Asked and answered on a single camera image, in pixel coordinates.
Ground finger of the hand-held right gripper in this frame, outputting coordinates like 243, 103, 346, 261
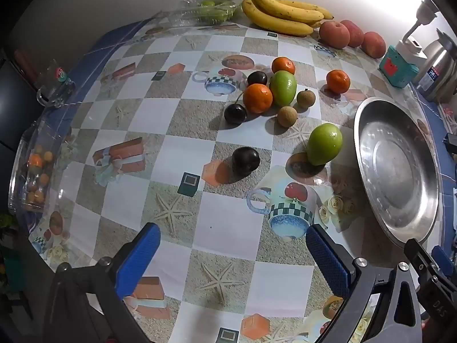
430, 245, 456, 277
404, 238, 440, 286

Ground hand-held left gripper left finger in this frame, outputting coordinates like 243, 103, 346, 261
43, 222, 161, 343

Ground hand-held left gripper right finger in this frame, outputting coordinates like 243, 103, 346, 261
306, 224, 424, 343

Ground steel bowl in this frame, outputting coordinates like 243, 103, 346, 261
353, 97, 441, 249

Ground round green mango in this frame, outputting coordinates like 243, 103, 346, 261
307, 122, 343, 167

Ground brown longan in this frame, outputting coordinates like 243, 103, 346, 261
296, 89, 317, 108
277, 106, 297, 128

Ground dark purple plum with stem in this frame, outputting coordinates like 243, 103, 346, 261
224, 92, 248, 125

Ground orange mandarin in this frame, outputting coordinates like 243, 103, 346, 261
326, 69, 351, 94
271, 56, 296, 75
243, 83, 274, 113

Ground packed green fruits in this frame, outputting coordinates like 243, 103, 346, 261
195, 0, 236, 25

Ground pile of kumquats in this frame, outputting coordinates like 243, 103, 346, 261
26, 145, 55, 208

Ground printed checkered tablecloth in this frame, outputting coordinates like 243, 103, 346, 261
7, 14, 457, 343

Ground clear glass container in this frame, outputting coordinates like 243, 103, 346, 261
8, 119, 67, 215

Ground glass mug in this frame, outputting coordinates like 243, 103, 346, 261
36, 59, 76, 108

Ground teal power strip box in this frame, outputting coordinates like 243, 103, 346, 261
378, 45, 419, 88

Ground steel kettle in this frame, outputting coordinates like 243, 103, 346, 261
416, 29, 457, 102

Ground red peach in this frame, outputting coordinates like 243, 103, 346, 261
319, 20, 351, 49
340, 19, 365, 48
361, 31, 387, 59

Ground clear plastic clamshell box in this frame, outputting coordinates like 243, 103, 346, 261
157, 0, 241, 29

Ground bunch of yellow bananas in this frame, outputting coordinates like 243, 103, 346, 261
242, 0, 334, 36

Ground white charging cable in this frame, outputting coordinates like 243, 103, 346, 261
403, 0, 439, 43

